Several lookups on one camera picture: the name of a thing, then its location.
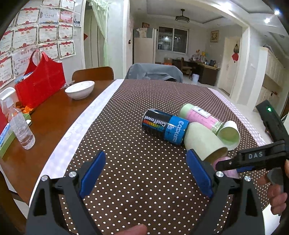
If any award certificate lower left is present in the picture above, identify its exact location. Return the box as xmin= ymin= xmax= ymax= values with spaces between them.
xmin=0 ymin=54 xmax=15 ymax=88

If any small framed wall picture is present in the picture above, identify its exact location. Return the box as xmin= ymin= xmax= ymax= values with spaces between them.
xmin=210 ymin=30 xmax=219 ymax=43

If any person's right hand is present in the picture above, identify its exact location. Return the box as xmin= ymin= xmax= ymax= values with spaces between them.
xmin=258 ymin=160 xmax=288 ymax=215

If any red tote bag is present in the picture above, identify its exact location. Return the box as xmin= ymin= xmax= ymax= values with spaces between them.
xmin=15 ymin=51 xmax=66 ymax=109

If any pink paper cup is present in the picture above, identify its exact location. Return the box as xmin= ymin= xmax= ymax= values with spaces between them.
xmin=212 ymin=156 xmax=240 ymax=179

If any cream wall cabinet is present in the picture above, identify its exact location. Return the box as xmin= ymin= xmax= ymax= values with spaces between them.
xmin=252 ymin=47 xmax=288 ymax=115

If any chair with grey cover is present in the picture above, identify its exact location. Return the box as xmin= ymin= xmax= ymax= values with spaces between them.
xmin=125 ymin=63 xmax=183 ymax=83

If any wooden desk chair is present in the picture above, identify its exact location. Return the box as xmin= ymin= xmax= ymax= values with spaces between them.
xmin=181 ymin=57 xmax=192 ymax=78

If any white waste bin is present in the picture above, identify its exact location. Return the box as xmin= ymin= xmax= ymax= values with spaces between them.
xmin=192 ymin=74 xmax=199 ymax=84

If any clear spray bottle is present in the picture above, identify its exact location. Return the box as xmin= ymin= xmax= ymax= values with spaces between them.
xmin=1 ymin=87 xmax=35 ymax=150

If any red box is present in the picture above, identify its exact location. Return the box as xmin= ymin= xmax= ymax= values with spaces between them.
xmin=0 ymin=108 xmax=7 ymax=134

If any green door curtain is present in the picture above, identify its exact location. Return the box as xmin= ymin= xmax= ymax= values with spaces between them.
xmin=89 ymin=0 xmax=109 ymax=66

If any white green-lined paper cup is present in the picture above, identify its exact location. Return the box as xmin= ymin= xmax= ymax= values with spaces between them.
xmin=217 ymin=120 xmax=241 ymax=151

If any red door ornament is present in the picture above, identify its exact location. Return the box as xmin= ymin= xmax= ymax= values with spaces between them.
xmin=232 ymin=53 xmax=239 ymax=63

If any blue white toothpaste box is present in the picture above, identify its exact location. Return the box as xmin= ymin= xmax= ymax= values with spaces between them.
xmin=0 ymin=123 xmax=13 ymax=148

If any ceiling fan lamp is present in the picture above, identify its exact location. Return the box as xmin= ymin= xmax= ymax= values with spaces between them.
xmin=175 ymin=8 xmax=190 ymax=23

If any black blue cylindrical can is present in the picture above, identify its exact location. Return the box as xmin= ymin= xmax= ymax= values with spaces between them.
xmin=142 ymin=109 xmax=190 ymax=145

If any white ceramic bowl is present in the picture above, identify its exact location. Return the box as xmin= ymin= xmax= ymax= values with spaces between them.
xmin=65 ymin=81 xmax=95 ymax=100

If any window with dark frame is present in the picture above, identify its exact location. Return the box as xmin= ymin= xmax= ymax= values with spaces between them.
xmin=157 ymin=26 xmax=189 ymax=54

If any green tray box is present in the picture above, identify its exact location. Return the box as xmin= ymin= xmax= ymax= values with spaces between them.
xmin=0 ymin=114 xmax=32 ymax=158

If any person's left hand thumb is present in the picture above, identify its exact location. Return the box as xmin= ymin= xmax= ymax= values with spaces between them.
xmin=116 ymin=224 xmax=147 ymax=235

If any brown polka dot tablecloth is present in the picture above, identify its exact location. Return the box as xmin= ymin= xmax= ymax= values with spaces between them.
xmin=42 ymin=80 xmax=265 ymax=234

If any award certificate middle left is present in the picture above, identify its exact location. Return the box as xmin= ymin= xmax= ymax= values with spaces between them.
xmin=0 ymin=30 xmax=14 ymax=55

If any wooden chair back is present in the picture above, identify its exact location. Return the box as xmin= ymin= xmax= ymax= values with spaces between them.
xmin=72 ymin=67 xmax=114 ymax=82

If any white refrigerator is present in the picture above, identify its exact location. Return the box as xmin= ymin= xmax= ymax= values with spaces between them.
xmin=133 ymin=28 xmax=157 ymax=64

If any dark wooden desk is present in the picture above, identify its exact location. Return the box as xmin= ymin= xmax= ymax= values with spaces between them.
xmin=172 ymin=59 xmax=220 ymax=86

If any green pink glass jar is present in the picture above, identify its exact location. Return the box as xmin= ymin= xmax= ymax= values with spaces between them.
xmin=178 ymin=103 xmax=224 ymax=135

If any award certificate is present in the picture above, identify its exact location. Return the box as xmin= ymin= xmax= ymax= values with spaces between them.
xmin=0 ymin=54 xmax=15 ymax=88
xmin=0 ymin=30 xmax=14 ymax=55

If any pale green paper cup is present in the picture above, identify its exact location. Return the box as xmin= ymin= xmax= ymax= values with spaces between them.
xmin=184 ymin=122 xmax=228 ymax=164

